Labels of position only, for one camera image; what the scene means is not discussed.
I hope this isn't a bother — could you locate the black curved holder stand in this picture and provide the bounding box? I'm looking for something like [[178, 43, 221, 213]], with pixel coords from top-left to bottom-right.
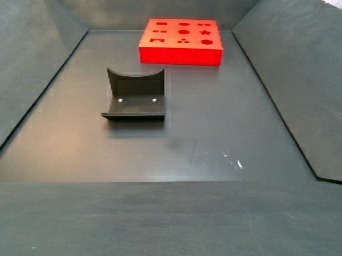
[[102, 69, 166, 120]]

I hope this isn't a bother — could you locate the red shape sorter block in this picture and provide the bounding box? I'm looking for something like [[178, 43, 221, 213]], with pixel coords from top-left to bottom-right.
[[139, 18, 223, 66]]

